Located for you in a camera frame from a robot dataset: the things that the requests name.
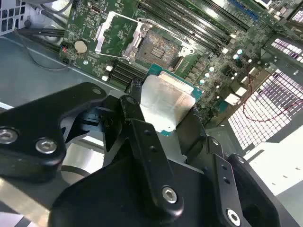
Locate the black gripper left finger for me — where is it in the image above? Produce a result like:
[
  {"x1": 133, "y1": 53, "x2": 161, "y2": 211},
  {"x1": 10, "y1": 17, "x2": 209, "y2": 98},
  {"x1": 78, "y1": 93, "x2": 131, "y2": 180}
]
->
[{"x1": 0, "y1": 80, "x2": 185, "y2": 218}]

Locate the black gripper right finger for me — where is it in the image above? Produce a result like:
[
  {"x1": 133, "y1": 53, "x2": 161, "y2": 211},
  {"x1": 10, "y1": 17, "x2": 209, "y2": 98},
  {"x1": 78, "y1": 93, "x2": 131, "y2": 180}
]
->
[{"x1": 177, "y1": 106, "x2": 298, "y2": 227}]

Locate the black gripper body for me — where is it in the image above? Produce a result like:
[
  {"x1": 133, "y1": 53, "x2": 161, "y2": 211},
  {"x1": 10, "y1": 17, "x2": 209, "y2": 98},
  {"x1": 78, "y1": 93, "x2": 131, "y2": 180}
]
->
[{"x1": 51, "y1": 153, "x2": 223, "y2": 227}]

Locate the silver topped CPU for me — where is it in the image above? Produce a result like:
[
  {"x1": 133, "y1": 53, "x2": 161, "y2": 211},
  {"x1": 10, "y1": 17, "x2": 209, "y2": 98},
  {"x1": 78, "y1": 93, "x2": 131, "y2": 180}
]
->
[{"x1": 139, "y1": 63, "x2": 205, "y2": 138}]

